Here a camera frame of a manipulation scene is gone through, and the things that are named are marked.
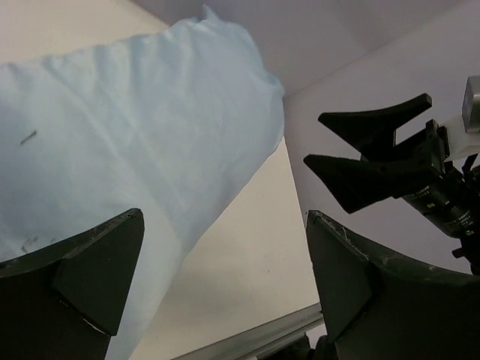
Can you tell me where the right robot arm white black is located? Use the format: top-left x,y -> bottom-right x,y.
304,93 -> 479,275

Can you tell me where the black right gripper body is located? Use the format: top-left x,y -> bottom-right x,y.
361,120 -> 479,236

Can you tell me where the light blue pillowcase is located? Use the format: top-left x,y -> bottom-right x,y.
1,7 -> 284,359

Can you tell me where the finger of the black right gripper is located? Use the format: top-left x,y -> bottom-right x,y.
318,93 -> 432,152
304,154 -> 443,214

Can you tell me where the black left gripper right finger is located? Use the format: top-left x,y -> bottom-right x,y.
306,211 -> 479,359

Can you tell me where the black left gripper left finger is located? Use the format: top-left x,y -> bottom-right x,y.
1,208 -> 145,359

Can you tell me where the aluminium table front rail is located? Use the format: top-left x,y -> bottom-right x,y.
175,303 -> 324,360

